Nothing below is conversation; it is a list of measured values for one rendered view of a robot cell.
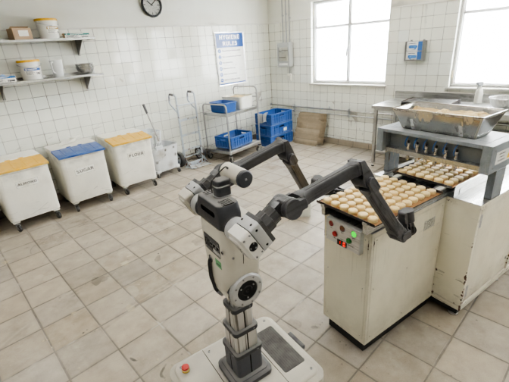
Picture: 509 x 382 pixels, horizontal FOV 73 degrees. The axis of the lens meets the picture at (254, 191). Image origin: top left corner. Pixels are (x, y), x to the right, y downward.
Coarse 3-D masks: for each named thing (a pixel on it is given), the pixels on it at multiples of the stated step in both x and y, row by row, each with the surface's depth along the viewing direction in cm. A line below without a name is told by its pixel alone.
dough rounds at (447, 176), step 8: (400, 168) 232; (408, 168) 232; (416, 168) 230; (424, 168) 230; (432, 168) 229; (440, 168) 231; (448, 168) 226; (464, 168) 224; (416, 176) 221; (424, 176) 222; (432, 176) 216; (440, 176) 215; (448, 176) 215; (456, 176) 214; (464, 176) 213; (472, 176) 217; (448, 184) 205; (456, 184) 207
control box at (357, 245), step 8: (328, 216) 194; (328, 224) 195; (336, 224) 189; (344, 224) 184; (328, 232) 196; (336, 232) 190; (344, 232) 185; (360, 232) 176; (336, 240) 192; (344, 240) 187; (352, 240) 182; (360, 240) 178; (352, 248) 184; (360, 248) 179
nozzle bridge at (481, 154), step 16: (384, 128) 231; (400, 128) 228; (384, 144) 237; (400, 144) 234; (432, 144) 215; (448, 144) 207; (464, 144) 191; (480, 144) 185; (496, 144) 183; (432, 160) 213; (448, 160) 204; (464, 160) 202; (480, 160) 187; (496, 160) 186; (496, 176) 193; (496, 192) 200
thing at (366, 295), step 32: (352, 224) 183; (416, 224) 196; (352, 256) 190; (384, 256) 186; (416, 256) 207; (352, 288) 197; (384, 288) 196; (416, 288) 220; (352, 320) 205; (384, 320) 207
